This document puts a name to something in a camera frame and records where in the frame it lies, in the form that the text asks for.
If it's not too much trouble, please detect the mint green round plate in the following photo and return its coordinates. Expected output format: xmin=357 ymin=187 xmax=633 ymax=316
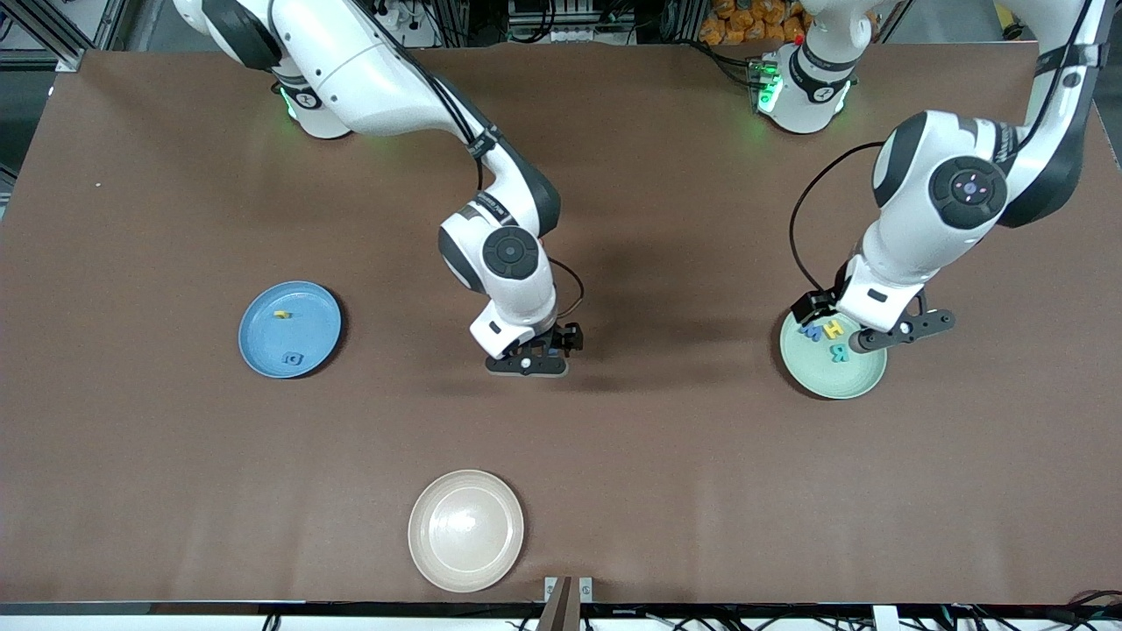
xmin=779 ymin=302 xmax=888 ymax=401

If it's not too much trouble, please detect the beige round plate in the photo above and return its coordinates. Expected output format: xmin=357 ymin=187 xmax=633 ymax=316
xmin=408 ymin=470 xmax=525 ymax=593

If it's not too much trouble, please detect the blue round plate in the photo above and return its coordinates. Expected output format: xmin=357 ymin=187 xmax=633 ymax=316
xmin=238 ymin=280 xmax=343 ymax=379

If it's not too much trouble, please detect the orange snack bag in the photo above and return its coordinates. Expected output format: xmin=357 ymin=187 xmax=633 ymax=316
xmin=701 ymin=0 xmax=807 ymax=45

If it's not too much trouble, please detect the white power strip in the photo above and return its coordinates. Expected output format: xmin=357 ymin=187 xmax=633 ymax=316
xmin=377 ymin=0 xmax=439 ymax=49
xmin=508 ymin=0 xmax=632 ymax=45

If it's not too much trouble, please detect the brown table cover sheet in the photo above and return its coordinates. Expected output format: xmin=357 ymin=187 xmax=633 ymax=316
xmin=0 ymin=42 xmax=1122 ymax=606

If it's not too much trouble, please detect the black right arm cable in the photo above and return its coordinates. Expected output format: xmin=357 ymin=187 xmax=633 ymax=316
xmin=368 ymin=18 xmax=586 ymax=327

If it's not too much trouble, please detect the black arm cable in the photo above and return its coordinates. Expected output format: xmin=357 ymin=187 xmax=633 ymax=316
xmin=368 ymin=18 xmax=586 ymax=327
xmin=789 ymin=0 xmax=1101 ymax=299

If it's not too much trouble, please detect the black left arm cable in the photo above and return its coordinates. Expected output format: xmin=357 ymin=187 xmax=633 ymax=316
xmin=789 ymin=0 xmax=1101 ymax=299

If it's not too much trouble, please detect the metal table edge bracket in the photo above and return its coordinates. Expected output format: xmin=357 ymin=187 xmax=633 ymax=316
xmin=543 ymin=576 xmax=593 ymax=631

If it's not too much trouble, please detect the black cable bundle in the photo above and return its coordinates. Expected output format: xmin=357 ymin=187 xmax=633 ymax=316
xmin=942 ymin=589 xmax=1122 ymax=631

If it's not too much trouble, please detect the aluminium frame post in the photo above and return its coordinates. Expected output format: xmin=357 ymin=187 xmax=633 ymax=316
xmin=0 ymin=0 xmax=132 ymax=71

